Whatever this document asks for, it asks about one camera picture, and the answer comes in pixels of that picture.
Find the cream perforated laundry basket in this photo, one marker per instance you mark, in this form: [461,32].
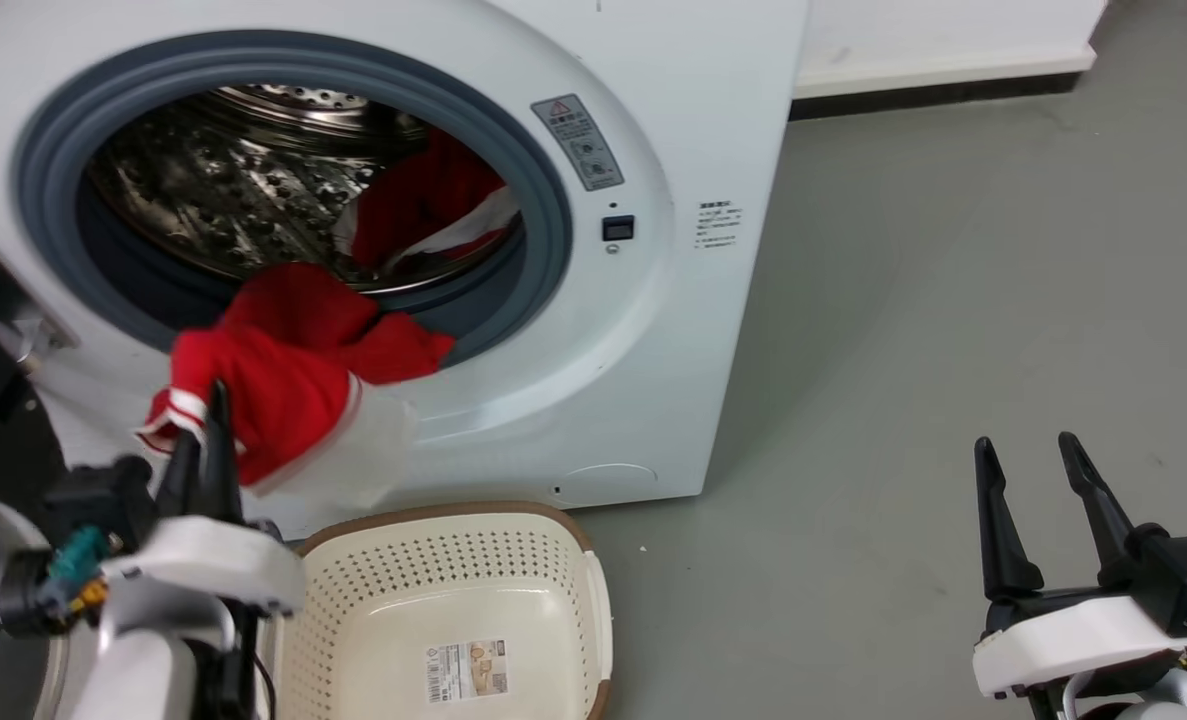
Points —
[453,590]

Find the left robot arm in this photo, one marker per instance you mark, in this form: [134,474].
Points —
[143,665]

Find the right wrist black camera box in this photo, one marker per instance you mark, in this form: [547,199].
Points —
[1178,575]

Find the steel washing machine drum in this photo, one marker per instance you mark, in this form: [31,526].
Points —
[233,190]

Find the white front-load washing machine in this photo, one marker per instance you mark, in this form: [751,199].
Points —
[693,330]

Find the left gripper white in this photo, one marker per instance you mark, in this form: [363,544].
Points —
[218,560]

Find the paper label on basket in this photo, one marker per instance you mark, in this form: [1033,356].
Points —
[465,669]

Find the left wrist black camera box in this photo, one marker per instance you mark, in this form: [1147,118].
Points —
[98,500]

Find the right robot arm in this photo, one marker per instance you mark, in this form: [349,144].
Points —
[1123,700]

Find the red garment with white trim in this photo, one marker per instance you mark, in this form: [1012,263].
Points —
[283,370]

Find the white skirting board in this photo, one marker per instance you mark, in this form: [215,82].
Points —
[943,60]

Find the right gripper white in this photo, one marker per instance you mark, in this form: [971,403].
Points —
[1073,635]

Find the grey warning sticker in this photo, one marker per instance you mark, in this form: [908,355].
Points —
[578,142]

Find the grey rubber door gasket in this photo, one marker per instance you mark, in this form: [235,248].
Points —
[543,170]

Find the black door latch socket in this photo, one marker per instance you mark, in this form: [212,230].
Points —
[618,228]

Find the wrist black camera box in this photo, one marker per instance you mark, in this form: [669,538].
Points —
[98,500]
[1178,575]

